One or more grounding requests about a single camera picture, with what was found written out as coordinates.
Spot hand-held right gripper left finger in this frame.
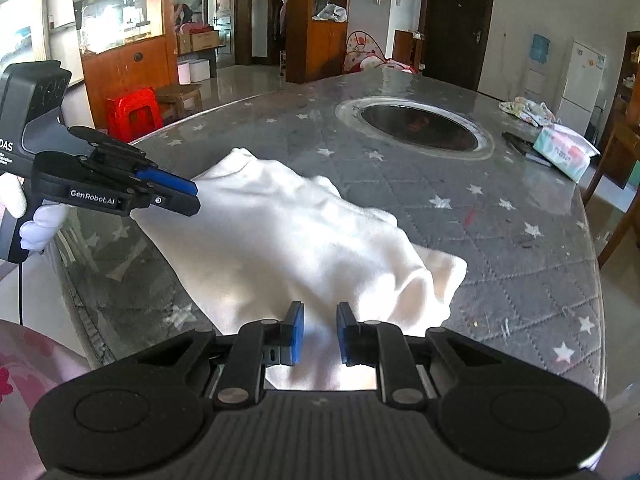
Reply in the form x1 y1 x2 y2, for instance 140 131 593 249
134 301 305 410

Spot person's left hand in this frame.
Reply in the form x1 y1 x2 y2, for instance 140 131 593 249
0 175 69 252

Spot cream sweatshirt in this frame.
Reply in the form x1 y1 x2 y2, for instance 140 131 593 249
132 147 469 394

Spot low wooden stool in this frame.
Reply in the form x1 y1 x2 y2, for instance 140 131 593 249
154 83 204 122

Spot large glass-front wooden cabinet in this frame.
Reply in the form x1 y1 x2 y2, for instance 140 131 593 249
69 0 177 137

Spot wooden cabinet with open shelves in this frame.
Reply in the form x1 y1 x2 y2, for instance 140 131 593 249
284 0 352 84

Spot pastel tissue pack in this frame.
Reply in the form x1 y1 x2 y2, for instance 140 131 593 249
532 124 601 184

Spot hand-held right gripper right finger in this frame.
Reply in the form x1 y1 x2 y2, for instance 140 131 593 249
336 301 507 410

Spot colourful patterned cloth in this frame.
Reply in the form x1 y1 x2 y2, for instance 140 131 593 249
498 95 556 127

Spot white plastic bag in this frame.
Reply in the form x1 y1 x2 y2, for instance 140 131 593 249
312 3 349 24

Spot dark wooden door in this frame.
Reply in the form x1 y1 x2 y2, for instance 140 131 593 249
422 0 497 92

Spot water dispenser with blue bottle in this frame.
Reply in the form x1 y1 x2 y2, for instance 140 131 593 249
522 33 551 101

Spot pink floral clothing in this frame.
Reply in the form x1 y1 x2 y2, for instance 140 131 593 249
0 317 97 480

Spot pink play tent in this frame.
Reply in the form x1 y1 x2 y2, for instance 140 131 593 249
342 29 417 75

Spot small dark shoe cabinet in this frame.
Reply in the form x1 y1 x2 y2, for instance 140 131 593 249
392 29 426 69

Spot white storage bins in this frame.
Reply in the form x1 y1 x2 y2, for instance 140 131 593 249
177 58 211 85

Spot tall wooden display shelf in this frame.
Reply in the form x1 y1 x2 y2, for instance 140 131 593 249
619 30 640 112

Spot round black induction cooktop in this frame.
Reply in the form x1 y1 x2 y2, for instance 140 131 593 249
335 97 496 161

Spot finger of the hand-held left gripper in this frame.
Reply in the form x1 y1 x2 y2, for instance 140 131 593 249
131 191 202 218
70 126 199 196

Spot white refrigerator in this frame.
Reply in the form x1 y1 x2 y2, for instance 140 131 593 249
557 37 609 136

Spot cardboard box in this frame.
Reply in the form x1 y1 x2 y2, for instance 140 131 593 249
175 29 221 54

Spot red plastic stool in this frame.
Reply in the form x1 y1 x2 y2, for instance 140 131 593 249
104 87 164 144

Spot dark wooden console table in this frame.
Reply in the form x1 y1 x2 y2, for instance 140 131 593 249
582 119 640 269

